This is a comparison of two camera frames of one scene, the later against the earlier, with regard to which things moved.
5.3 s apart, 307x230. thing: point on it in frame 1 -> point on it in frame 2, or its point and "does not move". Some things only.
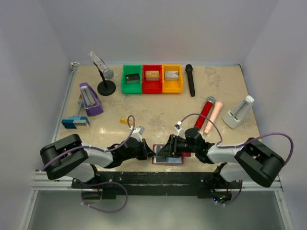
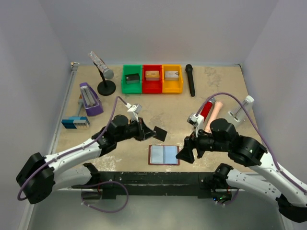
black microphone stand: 106,87 does not move
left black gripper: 144,155 -> 147,130
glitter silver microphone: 108,73 does not move
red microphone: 210,100 does not move
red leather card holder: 171,159 does not move
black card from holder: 160,158 -> 160,134
